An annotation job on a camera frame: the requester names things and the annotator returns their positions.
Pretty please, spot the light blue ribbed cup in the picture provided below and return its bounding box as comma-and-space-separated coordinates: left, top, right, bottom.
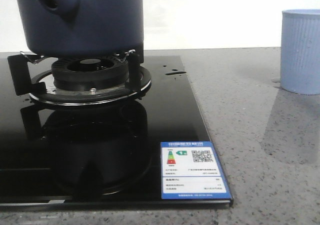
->
280, 9, 320, 95

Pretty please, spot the black metal pot support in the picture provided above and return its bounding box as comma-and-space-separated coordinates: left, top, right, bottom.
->
7, 50, 152, 106

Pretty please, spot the dark blue cooking pot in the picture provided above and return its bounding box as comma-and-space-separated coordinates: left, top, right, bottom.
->
17, 0, 144, 58

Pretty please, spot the blue energy label sticker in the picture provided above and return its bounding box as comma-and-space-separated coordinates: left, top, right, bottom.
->
160, 141, 233, 202

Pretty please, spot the black glass gas stove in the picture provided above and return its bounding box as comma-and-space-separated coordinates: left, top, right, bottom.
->
0, 56, 234, 210

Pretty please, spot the black round gas burner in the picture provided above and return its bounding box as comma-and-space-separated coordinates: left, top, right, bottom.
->
51, 56, 129, 91

